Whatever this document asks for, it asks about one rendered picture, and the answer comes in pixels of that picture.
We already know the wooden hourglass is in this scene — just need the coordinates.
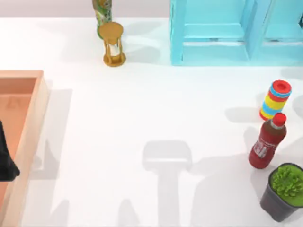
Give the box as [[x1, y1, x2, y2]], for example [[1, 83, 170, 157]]
[[98, 21, 127, 68]]

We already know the green patterned bottle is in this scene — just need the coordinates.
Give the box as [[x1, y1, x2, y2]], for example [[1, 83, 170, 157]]
[[91, 0, 113, 40]]

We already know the shallow salmon-coloured box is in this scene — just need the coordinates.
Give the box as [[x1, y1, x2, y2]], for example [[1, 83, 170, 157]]
[[0, 70, 51, 227]]

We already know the stack of coloured rings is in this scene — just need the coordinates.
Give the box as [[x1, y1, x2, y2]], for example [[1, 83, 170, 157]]
[[259, 79, 292, 121]]

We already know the green plant in dark pot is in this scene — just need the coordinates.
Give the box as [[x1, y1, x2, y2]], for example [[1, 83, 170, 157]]
[[259, 163, 303, 222]]

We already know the light blue rack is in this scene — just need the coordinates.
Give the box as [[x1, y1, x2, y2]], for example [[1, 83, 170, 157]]
[[169, 0, 303, 67]]

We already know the red bottle with red cap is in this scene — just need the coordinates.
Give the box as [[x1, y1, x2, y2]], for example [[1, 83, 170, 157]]
[[249, 112, 287, 170]]

